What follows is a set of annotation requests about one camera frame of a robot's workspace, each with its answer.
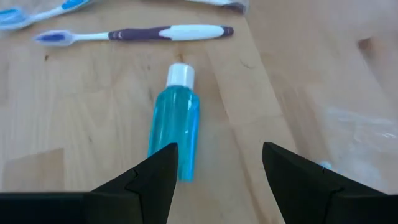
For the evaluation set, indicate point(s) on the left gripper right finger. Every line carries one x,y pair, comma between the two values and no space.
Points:
298,186

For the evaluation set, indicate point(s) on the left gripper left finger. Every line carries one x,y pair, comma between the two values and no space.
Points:
149,193

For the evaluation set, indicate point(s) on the teal toothpaste tube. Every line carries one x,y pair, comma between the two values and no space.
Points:
174,121

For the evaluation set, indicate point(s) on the blue white toothbrush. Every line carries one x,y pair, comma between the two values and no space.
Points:
12,18

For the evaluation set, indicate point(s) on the empty clear plastic wrapper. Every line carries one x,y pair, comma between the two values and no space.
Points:
367,133

